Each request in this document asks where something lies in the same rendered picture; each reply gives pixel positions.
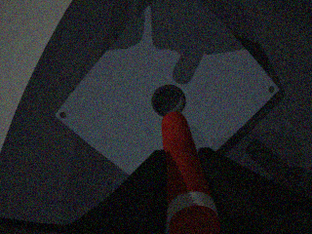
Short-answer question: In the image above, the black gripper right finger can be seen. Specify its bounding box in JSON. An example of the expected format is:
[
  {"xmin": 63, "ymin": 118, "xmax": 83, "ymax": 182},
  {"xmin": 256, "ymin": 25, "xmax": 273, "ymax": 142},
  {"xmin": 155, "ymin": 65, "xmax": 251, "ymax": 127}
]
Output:
[{"xmin": 198, "ymin": 147, "xmax": 312, "ymax": 234}]

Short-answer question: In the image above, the grey diamond-shaped plate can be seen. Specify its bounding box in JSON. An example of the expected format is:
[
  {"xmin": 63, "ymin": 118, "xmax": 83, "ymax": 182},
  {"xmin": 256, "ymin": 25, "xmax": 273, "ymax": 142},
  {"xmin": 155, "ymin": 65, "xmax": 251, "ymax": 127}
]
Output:
[{"xmin": 55, "ymin": 0, "xmax": 280, "ymax": 175}]

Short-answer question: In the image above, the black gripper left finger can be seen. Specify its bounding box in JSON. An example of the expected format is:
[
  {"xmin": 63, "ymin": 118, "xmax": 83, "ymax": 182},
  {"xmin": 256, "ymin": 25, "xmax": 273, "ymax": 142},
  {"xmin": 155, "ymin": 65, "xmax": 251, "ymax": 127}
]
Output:
[{"xmin": 0, "ymin": 149, "xmax": 168, "ymax": 234}]

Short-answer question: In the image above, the red cylindrical peg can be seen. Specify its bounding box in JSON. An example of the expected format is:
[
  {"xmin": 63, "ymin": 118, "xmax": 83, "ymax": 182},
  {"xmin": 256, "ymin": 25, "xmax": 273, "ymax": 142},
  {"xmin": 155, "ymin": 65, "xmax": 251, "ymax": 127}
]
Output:
[{"xmin": 161, "ymin": 112, "xmax": 221, "ymax": 234}]

